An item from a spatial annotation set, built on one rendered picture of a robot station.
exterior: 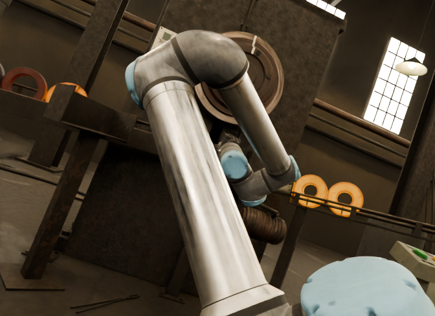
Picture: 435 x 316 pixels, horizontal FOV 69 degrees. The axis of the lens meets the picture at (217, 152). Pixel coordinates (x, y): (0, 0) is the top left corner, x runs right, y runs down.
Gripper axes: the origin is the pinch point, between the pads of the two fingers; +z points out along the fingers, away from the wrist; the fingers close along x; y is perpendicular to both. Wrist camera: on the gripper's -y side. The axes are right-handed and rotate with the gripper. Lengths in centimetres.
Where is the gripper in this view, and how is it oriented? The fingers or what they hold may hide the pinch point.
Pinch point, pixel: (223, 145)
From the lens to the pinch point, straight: 142.6
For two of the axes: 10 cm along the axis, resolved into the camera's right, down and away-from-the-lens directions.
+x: -9.2, -3.7, -1.6
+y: 4.0, -8.9, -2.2
